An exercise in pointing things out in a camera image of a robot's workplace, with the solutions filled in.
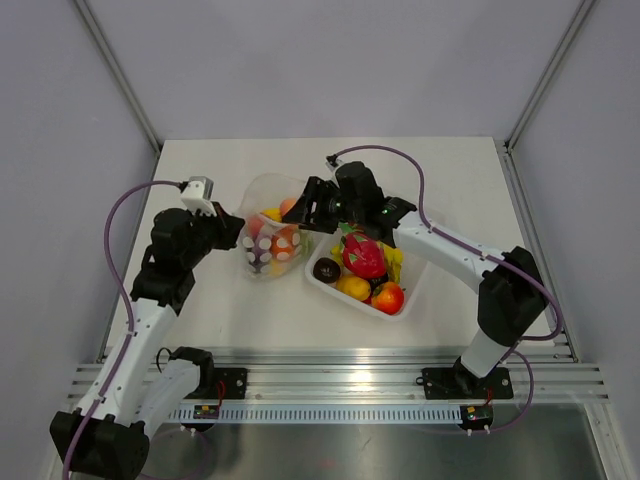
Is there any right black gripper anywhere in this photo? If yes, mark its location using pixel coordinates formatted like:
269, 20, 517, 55
283, 176, 364, 234

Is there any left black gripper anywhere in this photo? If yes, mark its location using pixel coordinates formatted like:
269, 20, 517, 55
181, 201, 245, 269

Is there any orange peach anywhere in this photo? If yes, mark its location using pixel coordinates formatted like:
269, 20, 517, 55
279, 197, 297, 216
247, 214, 272, 240

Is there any orange pumpkin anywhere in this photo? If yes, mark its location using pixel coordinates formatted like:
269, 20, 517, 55
270, 230, 301, 262

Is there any clear zip top bag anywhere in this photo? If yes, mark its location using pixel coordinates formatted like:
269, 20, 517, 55
238, 173, 314, 280

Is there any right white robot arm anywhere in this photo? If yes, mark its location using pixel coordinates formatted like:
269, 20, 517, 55
282, 162, 550, 398

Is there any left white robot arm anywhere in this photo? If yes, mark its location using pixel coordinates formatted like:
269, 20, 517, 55
50, 204, 244, 479

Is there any dark purple mangosteen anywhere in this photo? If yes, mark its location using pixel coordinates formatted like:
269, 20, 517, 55
312, 257, 342, 284

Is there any pink dragon fruit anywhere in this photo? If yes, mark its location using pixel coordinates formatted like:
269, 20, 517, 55
341, 232, 387, 280

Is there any yellow lemon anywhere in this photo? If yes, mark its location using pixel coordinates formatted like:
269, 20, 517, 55
336, 274, 371, 302

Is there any white plastic basket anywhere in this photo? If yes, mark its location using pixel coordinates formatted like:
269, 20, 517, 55
305, 232, 428, 321

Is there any red orange persimmon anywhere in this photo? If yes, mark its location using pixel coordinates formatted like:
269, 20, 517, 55
371, 282, 405, 315

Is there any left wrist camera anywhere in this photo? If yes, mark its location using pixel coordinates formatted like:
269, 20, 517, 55
179, 176, 216, 216

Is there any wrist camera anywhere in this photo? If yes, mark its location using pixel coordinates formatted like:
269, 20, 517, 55
179, 176, 216, 216
326, 154, 344, 171

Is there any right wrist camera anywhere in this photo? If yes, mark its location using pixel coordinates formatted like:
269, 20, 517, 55
326, 154, 344, 171

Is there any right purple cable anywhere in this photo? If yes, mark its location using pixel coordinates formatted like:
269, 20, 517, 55
324, 144, 564, 436

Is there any purple cable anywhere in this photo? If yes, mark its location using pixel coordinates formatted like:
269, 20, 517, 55
324, 144, 564, 436
59, 179, 216, 480

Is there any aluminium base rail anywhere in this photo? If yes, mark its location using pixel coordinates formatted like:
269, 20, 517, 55
67, 347, 611, 404

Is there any left black mount plate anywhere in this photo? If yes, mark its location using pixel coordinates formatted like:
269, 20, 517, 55
186, 367, 248, 401

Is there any black mount plate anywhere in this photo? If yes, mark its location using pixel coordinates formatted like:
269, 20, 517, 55
415, 367, 514, 400
186, 367, 248, 401

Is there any left aluminium frame post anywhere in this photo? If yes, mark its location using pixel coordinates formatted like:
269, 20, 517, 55
70, 0, 163, 158

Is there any aluminium frame post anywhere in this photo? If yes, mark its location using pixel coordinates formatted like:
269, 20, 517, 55
70, 0, 163, 158
504, 0, 599, 153

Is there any white slotted cable duct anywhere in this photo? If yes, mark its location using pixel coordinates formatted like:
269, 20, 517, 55
166, 403, 462, 425

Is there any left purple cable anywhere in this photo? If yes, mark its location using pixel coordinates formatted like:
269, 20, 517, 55
59, 179, 216, 480

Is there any right black mount plate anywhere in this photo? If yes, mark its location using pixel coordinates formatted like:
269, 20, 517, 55
415, 367, 514, 400

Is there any right aluminium frame post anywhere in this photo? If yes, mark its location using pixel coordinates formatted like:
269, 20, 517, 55
504, 0, 599, 153

